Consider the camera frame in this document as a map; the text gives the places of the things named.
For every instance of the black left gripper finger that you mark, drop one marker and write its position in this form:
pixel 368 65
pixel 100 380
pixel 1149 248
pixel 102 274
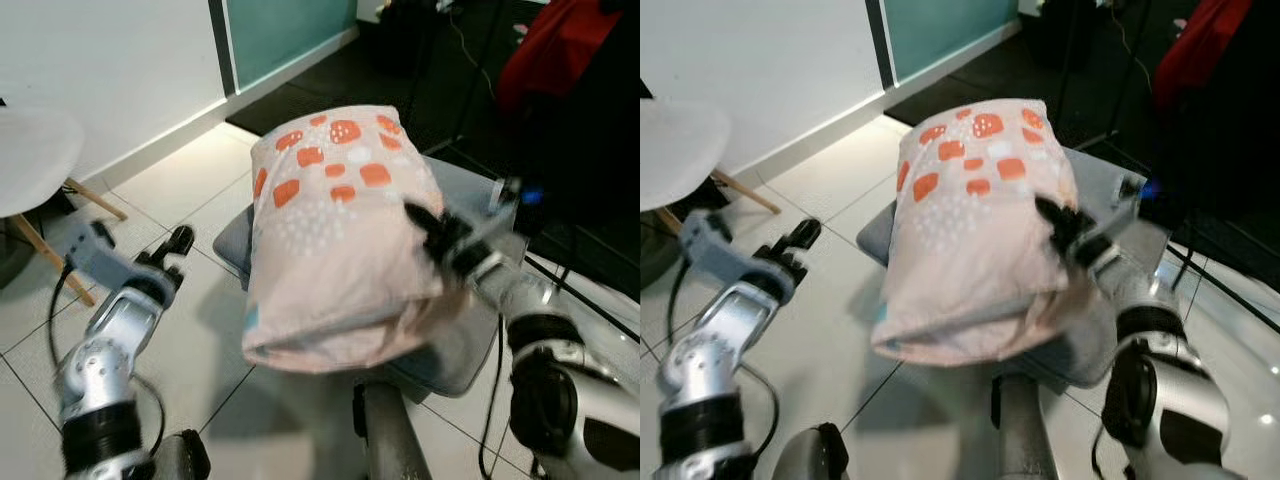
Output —
pixel 178 243
pixel 804 236

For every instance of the pink pillow with orange patches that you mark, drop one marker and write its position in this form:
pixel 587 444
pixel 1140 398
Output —
pixel 970 250
pixel 340 250

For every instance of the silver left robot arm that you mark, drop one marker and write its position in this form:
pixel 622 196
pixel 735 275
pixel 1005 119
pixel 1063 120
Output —
pixel 715 360
pixel 100 370

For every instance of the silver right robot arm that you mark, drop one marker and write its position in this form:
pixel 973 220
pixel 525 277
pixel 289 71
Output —
pixel 1190 400
pixel 600 400

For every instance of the white chair with wooden legs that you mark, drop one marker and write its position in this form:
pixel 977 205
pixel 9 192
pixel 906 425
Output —
pixel 680 150
pixel 30 160

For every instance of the grey right robot leg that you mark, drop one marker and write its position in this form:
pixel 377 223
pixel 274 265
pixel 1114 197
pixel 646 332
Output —
pixel 1025 430
pixel 390 435

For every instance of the red hanging garment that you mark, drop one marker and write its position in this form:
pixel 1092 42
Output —
pixel 1200 45
pixel 555 50

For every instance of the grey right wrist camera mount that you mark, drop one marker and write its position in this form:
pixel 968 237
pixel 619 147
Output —
pixel 497 215
pixel 1125 208

